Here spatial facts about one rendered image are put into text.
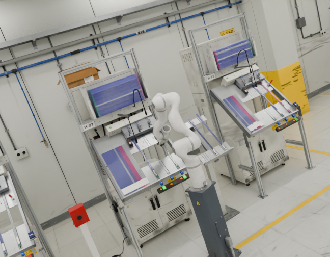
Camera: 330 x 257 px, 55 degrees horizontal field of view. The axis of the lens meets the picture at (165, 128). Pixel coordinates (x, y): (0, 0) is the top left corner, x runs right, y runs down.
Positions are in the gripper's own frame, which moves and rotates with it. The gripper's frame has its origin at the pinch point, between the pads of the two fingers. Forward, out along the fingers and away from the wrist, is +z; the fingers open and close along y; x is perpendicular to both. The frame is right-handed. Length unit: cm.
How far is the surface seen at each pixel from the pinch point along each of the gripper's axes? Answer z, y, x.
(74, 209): 1, 98, 21
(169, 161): -2.6, 3.7, 19.8
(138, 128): -0.9, 13.1, -25.1
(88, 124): -7, 55, -47
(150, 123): -1.8, -0.4, -24.6
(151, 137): 2.9, 4.9, -11.9
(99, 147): 5, 55, -26
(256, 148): 39, -111, 39
